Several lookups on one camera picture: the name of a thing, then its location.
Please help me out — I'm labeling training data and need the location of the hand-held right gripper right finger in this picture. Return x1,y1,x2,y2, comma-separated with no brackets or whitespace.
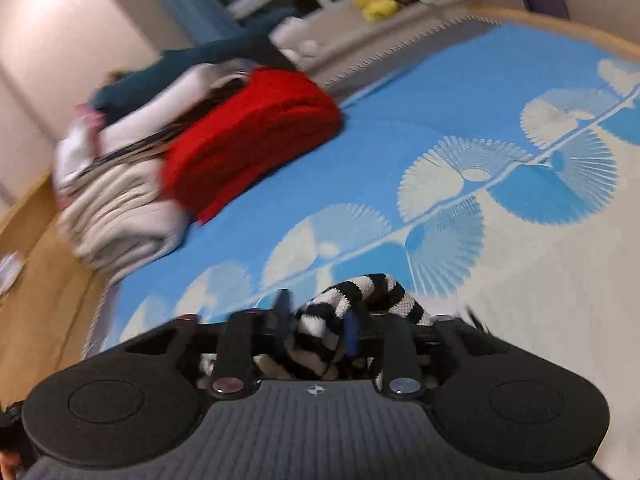
342,311,507,401

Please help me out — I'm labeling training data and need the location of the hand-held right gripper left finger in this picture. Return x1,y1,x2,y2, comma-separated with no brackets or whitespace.
122,289,301,401

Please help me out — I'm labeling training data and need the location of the black white striped hoodie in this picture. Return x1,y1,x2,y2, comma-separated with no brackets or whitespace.
197,272,436,382

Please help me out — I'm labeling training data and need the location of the wooden bed edge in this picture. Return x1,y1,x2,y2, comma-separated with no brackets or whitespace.
472,6,640,58

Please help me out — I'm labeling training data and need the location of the red folded blanket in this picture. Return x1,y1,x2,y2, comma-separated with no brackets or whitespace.
160,66,346,226

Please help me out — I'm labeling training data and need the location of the white window sill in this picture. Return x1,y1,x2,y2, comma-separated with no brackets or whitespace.
270,0,483,88

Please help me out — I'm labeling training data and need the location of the cream folded quilt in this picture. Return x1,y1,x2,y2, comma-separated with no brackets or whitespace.
55,160,193,277

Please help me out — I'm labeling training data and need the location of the blue white patterned bed cover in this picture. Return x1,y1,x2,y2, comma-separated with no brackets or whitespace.
82,10,640,480

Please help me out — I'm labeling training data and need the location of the white folded sheet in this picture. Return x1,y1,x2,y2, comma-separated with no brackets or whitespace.
97,62,251,153

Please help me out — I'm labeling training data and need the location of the wooden headboard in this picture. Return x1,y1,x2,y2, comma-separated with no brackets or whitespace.
0,170,110,393

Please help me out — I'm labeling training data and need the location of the dark dotted folded blanket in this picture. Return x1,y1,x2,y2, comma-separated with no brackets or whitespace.
92,72,253,167

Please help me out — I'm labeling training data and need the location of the dark teal shark plush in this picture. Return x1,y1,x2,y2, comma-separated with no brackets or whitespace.
92,7,301,113

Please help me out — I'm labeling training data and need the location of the tissue pack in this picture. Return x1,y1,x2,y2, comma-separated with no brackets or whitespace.
0,252,24,297

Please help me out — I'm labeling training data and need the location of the white pink garment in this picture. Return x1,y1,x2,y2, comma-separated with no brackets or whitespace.
52,100,107,183

